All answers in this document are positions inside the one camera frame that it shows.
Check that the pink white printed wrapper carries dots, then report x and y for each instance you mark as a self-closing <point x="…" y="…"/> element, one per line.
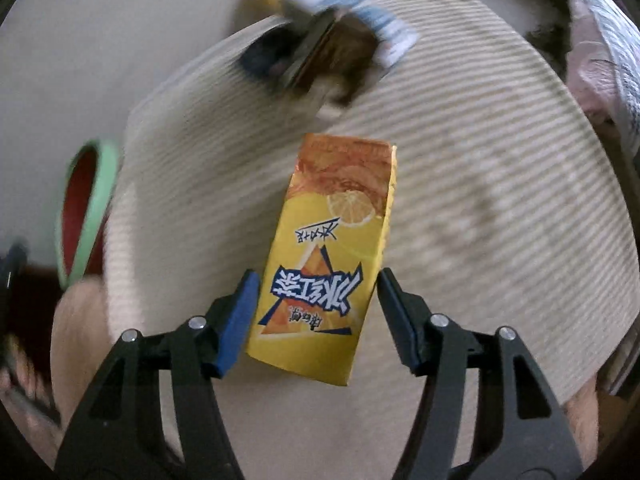
<point x="595" y="60"/>

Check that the yellow drink carton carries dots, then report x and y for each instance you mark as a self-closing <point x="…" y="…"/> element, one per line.
<point x="320" y="240"/>

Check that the beige striped cloth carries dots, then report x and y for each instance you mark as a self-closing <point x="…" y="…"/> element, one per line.
<point x="500" y="185"/>

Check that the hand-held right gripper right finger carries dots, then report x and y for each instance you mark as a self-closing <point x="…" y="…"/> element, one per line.
<point x="397" y="320"/>

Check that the green bin with red inside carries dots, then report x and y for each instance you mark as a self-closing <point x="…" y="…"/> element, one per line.
<point x="100" y="185"/>

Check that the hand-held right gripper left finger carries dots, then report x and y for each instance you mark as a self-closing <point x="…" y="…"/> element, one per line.
<point x="235" y="325"/>

